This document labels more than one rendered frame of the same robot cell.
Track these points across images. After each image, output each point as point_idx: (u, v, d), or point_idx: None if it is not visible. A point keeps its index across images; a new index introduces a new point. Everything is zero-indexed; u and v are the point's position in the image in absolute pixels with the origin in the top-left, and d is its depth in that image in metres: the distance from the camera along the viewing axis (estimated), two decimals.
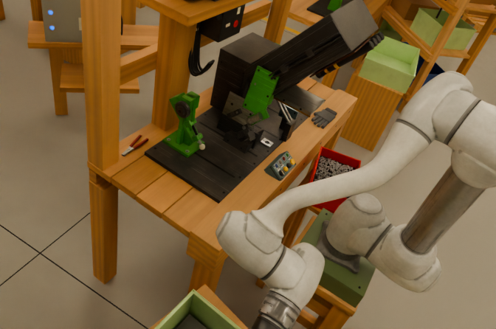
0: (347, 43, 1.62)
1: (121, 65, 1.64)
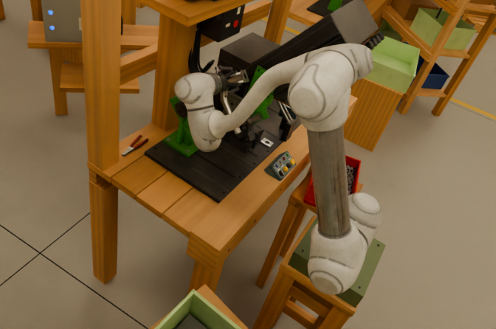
0: (347, 43, 1.62)
1: (121, 65, 1.64)
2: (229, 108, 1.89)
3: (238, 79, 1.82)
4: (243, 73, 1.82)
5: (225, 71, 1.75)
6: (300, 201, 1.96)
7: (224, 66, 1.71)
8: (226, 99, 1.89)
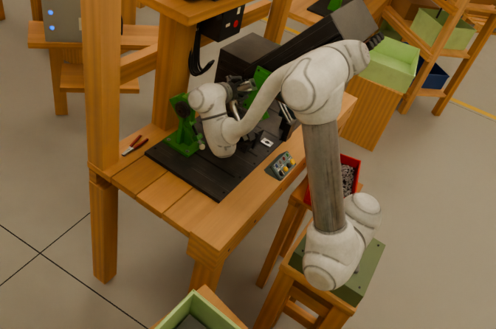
0: None
1: (121, 65, 1.64)
2: (238, 115, 1.95)
3: (246, 87, 1.89)
4: (252, 82, 1.89)
5: (235, 80, 1.82)
6: (300, 201, 1.96)
7: (234, 76, 1.78)
8: (235, 106, 1.96)
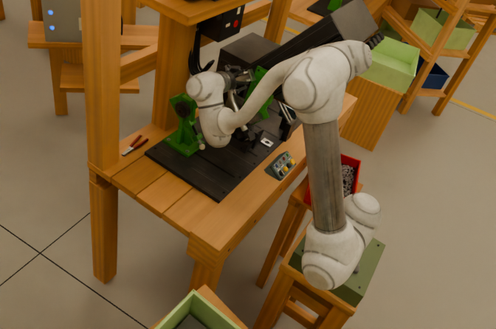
0: None
1: (121, 65, 1.64)
2: (237, 105, 1.95)
3: (245, 77, 1.88)
4: (250, 72, 1.88)
5: (233, 70, 1.81)
6: (300, 201, 1.96)
7: (232, 66, 1.77)
8: (234, 97, 1.95)
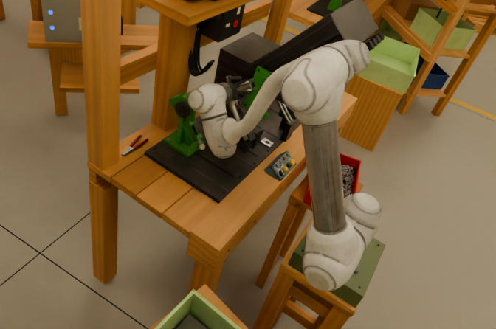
0: None
1: (121, 65, 1.64)
2: (238, 115, 1.95)
3: (246, 87, 1.89)
4: (252, 82, 1.89)
5: (235, 80, 1.82)
6: (300, 201, 1.96)
7: (234, 76, 1.78)
8: (235, 107, 1.95)
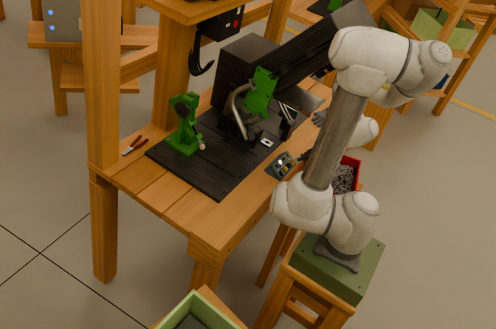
0: None
1: (121, 65, 1.64)
2: (238, 115, 1.95)
3: (246, 87, 1.89)
4: (252, 82, 1.89)
5: (311, 149, 1.90)
6: None
7: None
8: (235, 106, 1.96)
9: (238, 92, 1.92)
